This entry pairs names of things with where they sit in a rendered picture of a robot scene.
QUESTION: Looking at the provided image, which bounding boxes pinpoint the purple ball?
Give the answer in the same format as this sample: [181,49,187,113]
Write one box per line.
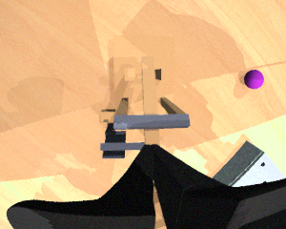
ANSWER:
[243,70,264,89]

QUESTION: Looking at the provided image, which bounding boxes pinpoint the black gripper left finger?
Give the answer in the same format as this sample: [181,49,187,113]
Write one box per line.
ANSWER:
[6,144,155,229]

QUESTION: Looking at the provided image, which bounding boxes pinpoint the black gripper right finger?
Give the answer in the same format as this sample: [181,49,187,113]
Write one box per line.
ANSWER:
[151,144,286,229]

